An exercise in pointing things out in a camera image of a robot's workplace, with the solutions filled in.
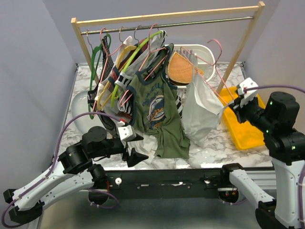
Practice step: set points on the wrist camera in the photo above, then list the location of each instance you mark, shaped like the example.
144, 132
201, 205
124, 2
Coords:
246, 91
126, 133

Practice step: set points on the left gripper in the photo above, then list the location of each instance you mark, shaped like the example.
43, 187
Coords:
135, 158

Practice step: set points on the lime green plastic hanger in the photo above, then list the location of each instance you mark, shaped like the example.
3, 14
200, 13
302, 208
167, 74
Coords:
120, 78

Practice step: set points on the metal hanging rod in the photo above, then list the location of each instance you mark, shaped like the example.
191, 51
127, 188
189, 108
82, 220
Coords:
166, 24

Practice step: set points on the white plastic laundry basket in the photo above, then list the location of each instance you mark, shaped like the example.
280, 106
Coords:
182, 88

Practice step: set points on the yellow plastic tray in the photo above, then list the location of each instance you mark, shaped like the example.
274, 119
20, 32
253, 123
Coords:
244, 136

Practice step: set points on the white oval plate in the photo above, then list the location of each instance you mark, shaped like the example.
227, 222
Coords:
79, 106

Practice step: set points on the white tank top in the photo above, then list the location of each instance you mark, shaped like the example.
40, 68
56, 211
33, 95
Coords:
202, 108

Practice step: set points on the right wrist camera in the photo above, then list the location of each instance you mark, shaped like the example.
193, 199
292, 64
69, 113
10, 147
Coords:
246, 91

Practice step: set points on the pink wire hanger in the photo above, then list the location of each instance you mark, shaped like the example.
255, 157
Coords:
211, 66

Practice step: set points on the pink hanger at left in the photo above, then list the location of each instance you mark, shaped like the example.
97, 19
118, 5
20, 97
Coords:
108, 57

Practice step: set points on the green graphic tank top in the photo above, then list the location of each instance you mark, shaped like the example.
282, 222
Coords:
154, 110

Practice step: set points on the wooden clothes rack frame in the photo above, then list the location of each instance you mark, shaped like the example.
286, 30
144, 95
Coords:
255, 9

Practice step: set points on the yellow plastic hanger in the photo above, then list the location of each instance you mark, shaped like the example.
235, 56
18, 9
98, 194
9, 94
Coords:
124, 50

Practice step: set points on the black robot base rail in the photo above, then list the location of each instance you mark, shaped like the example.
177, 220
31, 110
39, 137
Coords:
168, 183

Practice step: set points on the orange woven fan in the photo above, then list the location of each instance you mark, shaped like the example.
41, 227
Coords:
180, 70

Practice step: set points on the white cloth under green top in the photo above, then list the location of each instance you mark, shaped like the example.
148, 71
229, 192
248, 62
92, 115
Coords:
147, 146

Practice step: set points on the striped cloth right of top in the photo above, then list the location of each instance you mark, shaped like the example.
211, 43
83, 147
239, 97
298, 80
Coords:
179, 106

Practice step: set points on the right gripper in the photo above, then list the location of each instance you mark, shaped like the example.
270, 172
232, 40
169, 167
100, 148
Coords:
237, 106

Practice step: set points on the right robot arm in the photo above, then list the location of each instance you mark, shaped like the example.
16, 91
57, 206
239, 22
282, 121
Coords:
286, 147

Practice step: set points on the black white striped top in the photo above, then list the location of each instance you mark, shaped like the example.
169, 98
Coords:
107, 122

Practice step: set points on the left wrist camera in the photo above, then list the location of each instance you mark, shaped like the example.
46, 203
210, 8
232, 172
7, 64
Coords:
126, 133

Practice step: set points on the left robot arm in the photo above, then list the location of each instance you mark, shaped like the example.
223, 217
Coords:
71, 171

